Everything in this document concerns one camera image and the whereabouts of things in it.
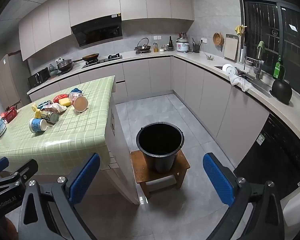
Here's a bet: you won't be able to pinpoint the black range hood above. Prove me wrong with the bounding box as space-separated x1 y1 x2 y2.
70 14 123 47

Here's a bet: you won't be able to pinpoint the orange colander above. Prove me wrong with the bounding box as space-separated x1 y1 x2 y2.
213 32 224 46

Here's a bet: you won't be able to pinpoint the red basket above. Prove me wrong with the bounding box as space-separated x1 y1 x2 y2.
2 106 17 123

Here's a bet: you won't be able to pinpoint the black microwave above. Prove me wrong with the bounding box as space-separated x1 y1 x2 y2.
28 67 50 88

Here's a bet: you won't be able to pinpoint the clear plastic bag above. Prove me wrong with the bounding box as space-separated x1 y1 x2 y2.
68 91 85 100

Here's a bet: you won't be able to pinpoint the yellow hanging cloth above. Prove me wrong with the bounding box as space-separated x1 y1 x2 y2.
234 24 248 36

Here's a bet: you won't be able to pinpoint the black wok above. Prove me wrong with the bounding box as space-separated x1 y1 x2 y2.
72 53 100 62

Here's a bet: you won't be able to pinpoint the dark pot with lid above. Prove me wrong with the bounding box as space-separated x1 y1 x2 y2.
56 58 73 72

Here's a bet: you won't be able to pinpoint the red snack packet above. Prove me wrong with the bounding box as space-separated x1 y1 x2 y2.
52 94 68 103

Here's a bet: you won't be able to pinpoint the black dishwasher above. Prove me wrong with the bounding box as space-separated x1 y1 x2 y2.
233 112 300 199

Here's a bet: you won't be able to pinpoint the small wooden stool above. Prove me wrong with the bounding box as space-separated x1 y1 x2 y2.
130 149 191 198

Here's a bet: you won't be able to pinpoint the metal faucet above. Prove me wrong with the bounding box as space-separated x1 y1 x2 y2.
254 47 265 79

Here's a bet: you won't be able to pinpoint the beige refrigerator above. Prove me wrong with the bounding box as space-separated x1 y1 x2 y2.
0 54 24 109

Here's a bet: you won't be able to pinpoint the white plate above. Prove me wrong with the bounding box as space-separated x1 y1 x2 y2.
222 63 238 76

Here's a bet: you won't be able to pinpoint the pink white crumpled packet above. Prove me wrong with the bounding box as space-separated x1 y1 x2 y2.
41 103 68 114

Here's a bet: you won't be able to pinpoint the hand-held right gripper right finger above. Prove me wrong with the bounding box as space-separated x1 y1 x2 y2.
203 152 285 240

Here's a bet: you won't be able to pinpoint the green bottle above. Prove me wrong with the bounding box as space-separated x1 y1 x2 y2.
272 55 286 80

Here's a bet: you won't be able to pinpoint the white cutting board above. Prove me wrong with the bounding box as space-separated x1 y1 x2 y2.
223 34 239 61

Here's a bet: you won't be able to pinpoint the white cloth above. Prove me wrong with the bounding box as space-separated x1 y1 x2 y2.
229 74 255 92

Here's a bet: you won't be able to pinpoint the yellow plastic wrapper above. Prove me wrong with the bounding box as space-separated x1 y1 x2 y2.
31 103 41 118

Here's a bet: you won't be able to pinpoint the pink paper cup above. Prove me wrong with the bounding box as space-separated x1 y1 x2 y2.
71 96 88 112

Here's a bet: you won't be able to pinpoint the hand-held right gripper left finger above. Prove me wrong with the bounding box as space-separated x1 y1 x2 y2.
17 152 101 240

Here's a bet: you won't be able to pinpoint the green checked tablecloth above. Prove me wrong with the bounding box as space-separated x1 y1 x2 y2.
0 75 116 176

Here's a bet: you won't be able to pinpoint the blue white paper cup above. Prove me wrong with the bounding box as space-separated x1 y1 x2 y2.
29 117 48 134

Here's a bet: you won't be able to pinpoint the metal pan with lid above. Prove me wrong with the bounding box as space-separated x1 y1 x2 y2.
134 37 152 54

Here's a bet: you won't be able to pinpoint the black kettle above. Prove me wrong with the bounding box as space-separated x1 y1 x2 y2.
271 78 293 105

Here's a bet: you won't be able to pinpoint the black gas stove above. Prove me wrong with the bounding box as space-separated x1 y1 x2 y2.
81 54 123 69

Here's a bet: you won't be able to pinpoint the blue snack packet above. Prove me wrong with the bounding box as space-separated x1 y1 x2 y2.
37 100 53 109

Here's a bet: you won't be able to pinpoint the black plastic bucket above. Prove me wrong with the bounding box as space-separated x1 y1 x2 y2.
136 122 185 173

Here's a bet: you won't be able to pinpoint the dark window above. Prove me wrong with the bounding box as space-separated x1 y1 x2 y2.
237 0 300 100

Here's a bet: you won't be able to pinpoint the white rice cooker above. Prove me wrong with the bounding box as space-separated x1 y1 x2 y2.
176 38 189 53

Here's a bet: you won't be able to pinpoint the yellow black printed snack pack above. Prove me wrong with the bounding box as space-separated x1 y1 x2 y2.
40 110 59 124

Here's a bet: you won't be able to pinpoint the grey upper cabinets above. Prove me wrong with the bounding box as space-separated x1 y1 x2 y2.
18 0 195 61

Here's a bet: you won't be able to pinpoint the grey base cabinets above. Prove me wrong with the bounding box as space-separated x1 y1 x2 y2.
27 55 270 166

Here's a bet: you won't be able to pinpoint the black utensil holder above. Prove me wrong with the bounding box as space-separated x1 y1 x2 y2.
191 38 203 53

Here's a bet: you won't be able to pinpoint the white kitchen island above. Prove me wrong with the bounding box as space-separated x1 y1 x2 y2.
85 99 140 206

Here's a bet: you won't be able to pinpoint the kitchen sink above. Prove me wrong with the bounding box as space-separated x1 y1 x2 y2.
214 65 273 98

